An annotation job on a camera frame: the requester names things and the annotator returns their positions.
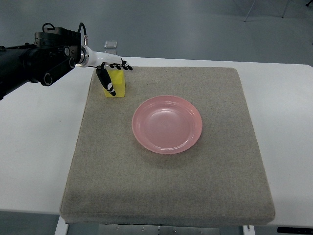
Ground beige square cushion mat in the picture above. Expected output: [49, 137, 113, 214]
[60, 67, 275, 227]

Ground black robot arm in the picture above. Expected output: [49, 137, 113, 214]
[0, 23, 87, 98]

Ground white table frame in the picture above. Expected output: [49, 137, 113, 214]
[54, 215, 313, 235]

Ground clear floor socket cover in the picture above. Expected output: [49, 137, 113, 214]
[104, 40, 117, 48]

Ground grey chair legs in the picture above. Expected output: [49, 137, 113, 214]
[243, 0, 313, 23]

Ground yellow cube block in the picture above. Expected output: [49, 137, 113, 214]
[103, 70, 126, 98]

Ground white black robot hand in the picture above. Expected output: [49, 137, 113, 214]
[78, 46, 133, 96]

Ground pink plate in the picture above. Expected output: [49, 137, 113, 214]
[132, 95, 202, 155]

